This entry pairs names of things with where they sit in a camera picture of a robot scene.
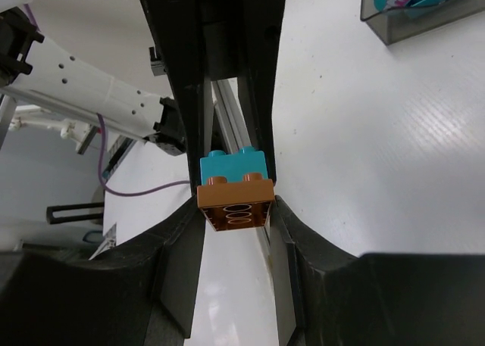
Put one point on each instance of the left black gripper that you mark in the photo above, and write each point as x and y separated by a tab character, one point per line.
220	39

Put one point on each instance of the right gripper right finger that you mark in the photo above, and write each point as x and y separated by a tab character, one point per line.
326	296

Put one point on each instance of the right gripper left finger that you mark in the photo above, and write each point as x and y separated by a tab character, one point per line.
142	292

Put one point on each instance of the brown lego brick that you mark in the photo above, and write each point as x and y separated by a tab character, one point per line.
231	206

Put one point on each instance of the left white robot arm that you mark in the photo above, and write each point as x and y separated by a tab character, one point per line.
27	53

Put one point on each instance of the smoked grey plastic container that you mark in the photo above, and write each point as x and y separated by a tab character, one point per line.
392	27

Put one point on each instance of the aluminium frame rail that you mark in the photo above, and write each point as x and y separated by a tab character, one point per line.
235	107

